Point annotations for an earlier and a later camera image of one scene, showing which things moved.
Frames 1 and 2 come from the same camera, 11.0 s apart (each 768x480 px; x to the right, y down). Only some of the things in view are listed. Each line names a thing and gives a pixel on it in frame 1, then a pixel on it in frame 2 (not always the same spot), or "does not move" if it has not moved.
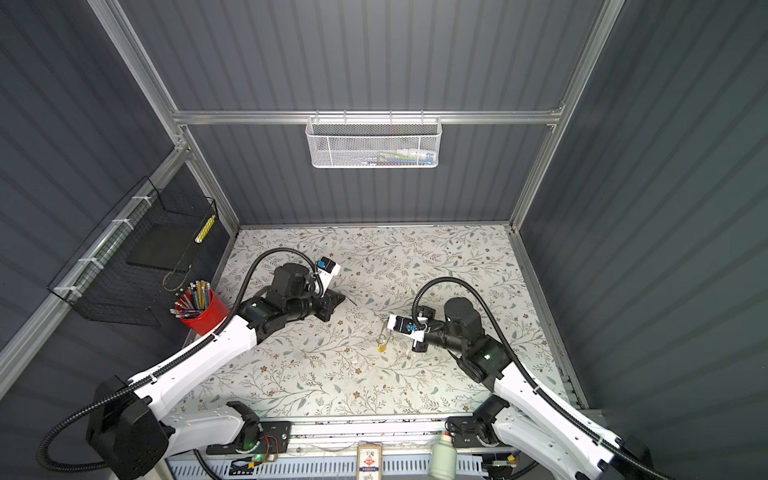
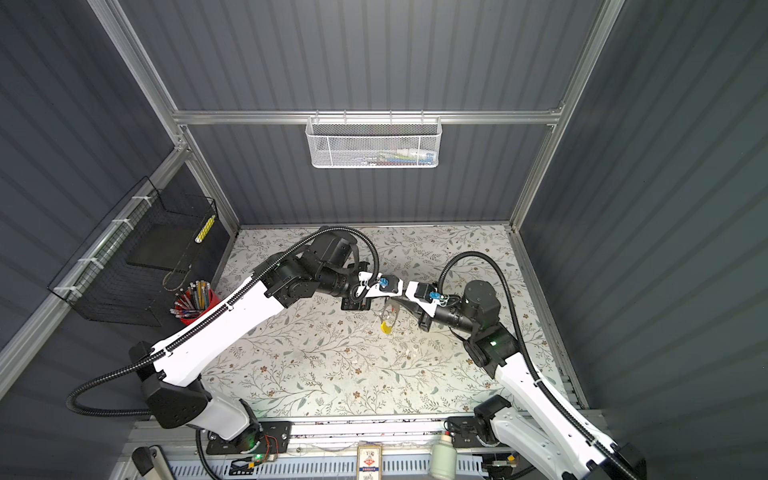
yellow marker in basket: x=205 y=229 does not move
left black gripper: x=330 y=300 -> x=357 y=305
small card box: x=369 y=460 does not move
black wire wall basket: x=136 y=263 does not move
